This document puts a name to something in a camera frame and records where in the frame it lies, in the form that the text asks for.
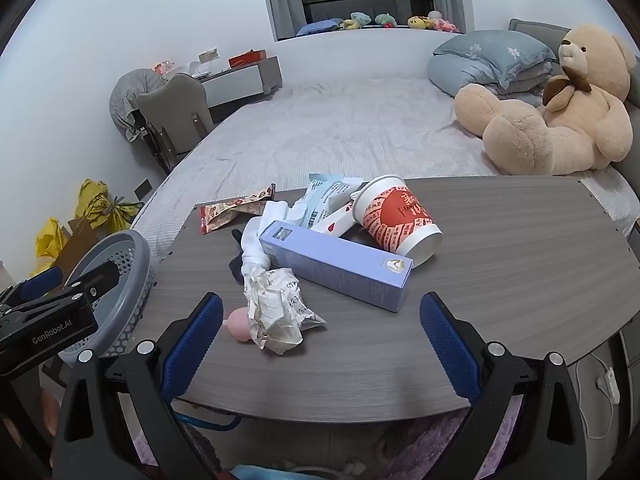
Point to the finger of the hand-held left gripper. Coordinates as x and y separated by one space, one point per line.
97 277
42 280

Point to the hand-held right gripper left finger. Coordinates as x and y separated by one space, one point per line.
192 345

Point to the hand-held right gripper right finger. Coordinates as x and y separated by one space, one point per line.
450 345

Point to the grey perforated plastic basket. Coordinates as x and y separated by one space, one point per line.
125 260

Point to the small pink toy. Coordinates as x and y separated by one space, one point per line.
237 322

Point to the white paper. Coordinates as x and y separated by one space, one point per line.
275 310

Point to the black cloth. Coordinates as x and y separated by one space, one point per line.
236 266

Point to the knotted white cloth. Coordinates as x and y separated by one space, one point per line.
252 255

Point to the red and white paper cup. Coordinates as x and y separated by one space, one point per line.
395 220

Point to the long lilac cardboard box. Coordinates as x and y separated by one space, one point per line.
330 265

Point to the brown cardboard box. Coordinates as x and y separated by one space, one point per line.
80 245

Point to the yellow tied plastic bag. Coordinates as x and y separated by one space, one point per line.
100 207

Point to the red patterned snack wrapper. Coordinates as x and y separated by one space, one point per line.
225 212

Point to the light blue cloth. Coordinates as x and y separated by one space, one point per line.
260 473

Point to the grey clothes pile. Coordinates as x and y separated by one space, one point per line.
125 95

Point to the grey upholstered chair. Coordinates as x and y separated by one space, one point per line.
172 105

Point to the light blue wipes packet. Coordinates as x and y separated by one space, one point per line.
325 197

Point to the pink desk clutter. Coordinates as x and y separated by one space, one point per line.
161 66

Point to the grey and white desk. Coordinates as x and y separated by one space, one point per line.
235 82

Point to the white paper card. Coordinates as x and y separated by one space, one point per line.
208 55

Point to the bed with white bedspread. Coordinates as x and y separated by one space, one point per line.
325 130

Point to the large beige teddy bear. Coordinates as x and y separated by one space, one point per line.
575 125

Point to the red flat box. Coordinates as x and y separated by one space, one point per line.
247 59

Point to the folded blue-grey quilt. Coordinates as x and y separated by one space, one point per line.
450 75

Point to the blue-grey flowered pillow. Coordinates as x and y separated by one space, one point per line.
495 52

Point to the pink plush toy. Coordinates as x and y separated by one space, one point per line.
442 22

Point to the yellow plush toy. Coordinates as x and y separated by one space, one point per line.
417 22

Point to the green plush toy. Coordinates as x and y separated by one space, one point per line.
385 20

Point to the blue cushion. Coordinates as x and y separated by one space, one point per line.
317 26

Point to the blue-green plush toy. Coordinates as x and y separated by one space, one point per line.
357 20

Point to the dark wall socket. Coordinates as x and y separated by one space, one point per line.
142 188

